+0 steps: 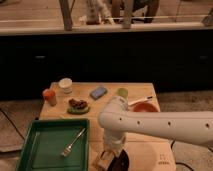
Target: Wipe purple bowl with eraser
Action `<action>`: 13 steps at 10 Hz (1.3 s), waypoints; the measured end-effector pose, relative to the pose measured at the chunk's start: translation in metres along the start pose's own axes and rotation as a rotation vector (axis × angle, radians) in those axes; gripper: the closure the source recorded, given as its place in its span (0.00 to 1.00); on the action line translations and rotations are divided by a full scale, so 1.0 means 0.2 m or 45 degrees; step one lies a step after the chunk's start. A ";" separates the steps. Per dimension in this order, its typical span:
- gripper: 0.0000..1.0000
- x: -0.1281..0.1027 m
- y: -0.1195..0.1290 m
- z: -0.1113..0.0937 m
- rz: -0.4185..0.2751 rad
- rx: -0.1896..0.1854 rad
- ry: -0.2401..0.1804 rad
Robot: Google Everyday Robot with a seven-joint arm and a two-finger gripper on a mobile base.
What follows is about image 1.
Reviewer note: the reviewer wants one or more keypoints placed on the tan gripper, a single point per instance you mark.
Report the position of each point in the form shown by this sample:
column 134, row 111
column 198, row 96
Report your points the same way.
column 103, row 160

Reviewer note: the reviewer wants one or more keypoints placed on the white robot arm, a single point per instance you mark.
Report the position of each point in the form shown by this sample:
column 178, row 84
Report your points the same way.
column 117, row 120

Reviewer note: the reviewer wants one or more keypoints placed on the dark purple bowl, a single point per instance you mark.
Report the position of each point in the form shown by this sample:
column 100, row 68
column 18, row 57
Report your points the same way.
column 120, row 163

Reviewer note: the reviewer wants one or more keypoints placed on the red bowl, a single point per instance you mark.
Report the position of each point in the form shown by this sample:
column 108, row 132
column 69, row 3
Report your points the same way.
column 144, row 107

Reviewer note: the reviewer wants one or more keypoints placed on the blue eraser block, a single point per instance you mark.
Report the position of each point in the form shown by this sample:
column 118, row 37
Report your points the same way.
column 98, row 92

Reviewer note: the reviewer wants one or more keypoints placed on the silver metal fork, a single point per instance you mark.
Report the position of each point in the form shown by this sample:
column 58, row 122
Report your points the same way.
column 69, row 147

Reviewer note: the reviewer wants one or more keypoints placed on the green plate with food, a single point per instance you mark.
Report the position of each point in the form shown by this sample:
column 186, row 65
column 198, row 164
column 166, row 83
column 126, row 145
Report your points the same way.
column 78, row 107

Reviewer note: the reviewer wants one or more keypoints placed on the green plastic tray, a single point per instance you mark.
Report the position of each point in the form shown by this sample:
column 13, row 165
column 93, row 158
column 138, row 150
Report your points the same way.
column 47, row 139

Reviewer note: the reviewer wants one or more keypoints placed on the green small cup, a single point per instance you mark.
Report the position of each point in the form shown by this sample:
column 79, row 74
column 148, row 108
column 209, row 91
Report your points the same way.
column 123, row 92

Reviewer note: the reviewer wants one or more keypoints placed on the white cup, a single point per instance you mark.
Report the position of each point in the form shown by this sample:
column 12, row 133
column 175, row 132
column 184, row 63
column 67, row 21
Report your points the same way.
column 66, row 85

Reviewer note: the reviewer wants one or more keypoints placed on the white handled utensil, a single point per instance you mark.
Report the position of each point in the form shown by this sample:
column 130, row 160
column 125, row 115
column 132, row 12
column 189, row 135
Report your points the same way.
column 140, row 100

